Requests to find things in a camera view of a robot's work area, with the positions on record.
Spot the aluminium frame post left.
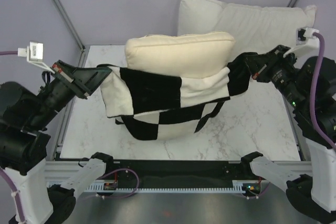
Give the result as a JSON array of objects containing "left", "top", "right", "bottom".
[{"left": 52, "top": 0, "right": 85, "bottom": 52}]

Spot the white slotted cable duct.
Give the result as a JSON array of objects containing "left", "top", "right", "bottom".
[{"left": 85, "top": 181, "right": 245, "bottom": 195}]

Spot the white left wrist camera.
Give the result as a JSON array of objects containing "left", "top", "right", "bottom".
[{"left": 17, "top": 41, "right": 55, "bottom": 73}]

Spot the cream quilted pillow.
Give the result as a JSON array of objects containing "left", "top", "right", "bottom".
[{"left": 124, "top": 32, "right": 235, "bottom": 78}]

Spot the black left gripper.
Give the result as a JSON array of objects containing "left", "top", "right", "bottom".
[{"left": 29, "top": 57, "right": 113, "bottom": 128}]

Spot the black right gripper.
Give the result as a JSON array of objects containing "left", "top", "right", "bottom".
[{"left": 244, "top": 42, "right": 310, "bottom": 109}]

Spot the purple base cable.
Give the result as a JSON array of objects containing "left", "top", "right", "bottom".
[
  {"left": 241, "top": 173, "right": 272, "bottom": 200},
  {"left": 97, "top": 167, "right": 141, "bottom": 200}
]

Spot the large white pillow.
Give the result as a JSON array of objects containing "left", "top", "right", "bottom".
[{"left": 177, "top": 0, "right": 317, "bottom": 57}]

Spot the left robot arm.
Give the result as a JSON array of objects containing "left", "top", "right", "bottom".
[{"left": 1, "top": 61, "right": 115, "bottom": 223}]

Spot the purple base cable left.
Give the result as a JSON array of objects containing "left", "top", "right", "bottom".
[{"left": 97, "top": 167, "right": 141, "bottom": 200}]

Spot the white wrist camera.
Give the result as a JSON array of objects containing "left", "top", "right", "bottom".
[
  {"left": 283, "top": 27, "right": 320, "bottom": 58},
  {"left": 17, "top": 41, "right": 55, "bottom": 73}
]

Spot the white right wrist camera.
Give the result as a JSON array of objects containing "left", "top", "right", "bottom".
[{"left": 283, "top": 27, "right": 320, "bottom": 58}]

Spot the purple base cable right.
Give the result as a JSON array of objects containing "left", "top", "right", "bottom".
[{"left": 241, "top": 173, "right": 272, "bottom": 200}]

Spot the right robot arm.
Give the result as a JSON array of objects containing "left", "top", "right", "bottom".
[{"left": 240, "top": 45, "right": 335, "bottom": 223}]

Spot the black white checkered pillowcase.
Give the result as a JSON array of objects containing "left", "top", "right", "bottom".
[{"left": 100, "top": 54, "right": 250, "bottom": 141}]

